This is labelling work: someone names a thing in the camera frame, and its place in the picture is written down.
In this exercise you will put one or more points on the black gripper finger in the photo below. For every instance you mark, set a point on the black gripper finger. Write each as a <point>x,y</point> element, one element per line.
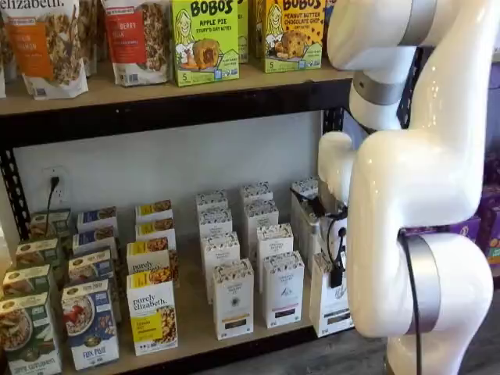
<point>336,279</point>

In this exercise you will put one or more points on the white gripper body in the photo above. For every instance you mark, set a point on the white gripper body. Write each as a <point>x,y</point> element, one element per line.
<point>336,254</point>

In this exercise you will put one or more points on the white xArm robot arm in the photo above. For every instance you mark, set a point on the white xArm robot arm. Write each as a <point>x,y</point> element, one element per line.
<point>390,195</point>

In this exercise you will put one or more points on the white tea box pink strip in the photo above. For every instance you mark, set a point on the white tea box pink strip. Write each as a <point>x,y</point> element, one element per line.
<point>275,240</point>
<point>256,191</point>
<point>261,215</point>
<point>283,297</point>

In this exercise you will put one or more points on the white tea box yellow strip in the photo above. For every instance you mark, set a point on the white tea box yellow strip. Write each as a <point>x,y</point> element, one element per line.
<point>233,304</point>
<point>211,200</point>
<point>220,250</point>
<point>215,222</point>

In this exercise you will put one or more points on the purple Annie's snack box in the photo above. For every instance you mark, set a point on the purple Annie's snack box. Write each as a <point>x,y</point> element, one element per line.
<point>493,246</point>
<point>494,162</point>
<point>441,226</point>
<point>492,199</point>

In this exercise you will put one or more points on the yellow purely elizabeth box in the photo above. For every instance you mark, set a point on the yellow purely elizabeth box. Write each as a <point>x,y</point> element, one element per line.
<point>154,230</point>
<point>146,258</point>
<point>153,211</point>
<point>150,304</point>

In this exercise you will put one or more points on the yellow Bobo's peanut butter box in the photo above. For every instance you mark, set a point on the yellow Bobo's peanut butter box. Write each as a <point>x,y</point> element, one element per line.
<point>259,27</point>
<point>293,39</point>

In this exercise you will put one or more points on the green Bobo's apple pie box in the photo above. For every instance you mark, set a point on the green Bobo's apple pie box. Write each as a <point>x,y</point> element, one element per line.
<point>207,47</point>
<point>243,31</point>

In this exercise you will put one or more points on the green oatmeal box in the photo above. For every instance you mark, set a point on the green oatmeal box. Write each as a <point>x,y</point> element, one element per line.
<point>27,336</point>
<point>60,226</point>
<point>37,254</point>
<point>25,281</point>

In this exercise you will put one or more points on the red label granola bag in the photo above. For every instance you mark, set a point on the red label granola bag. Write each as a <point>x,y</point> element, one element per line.
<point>133,43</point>

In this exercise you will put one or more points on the white wall outlet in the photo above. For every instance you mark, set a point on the white wall outlet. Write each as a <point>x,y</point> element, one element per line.
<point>62,199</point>

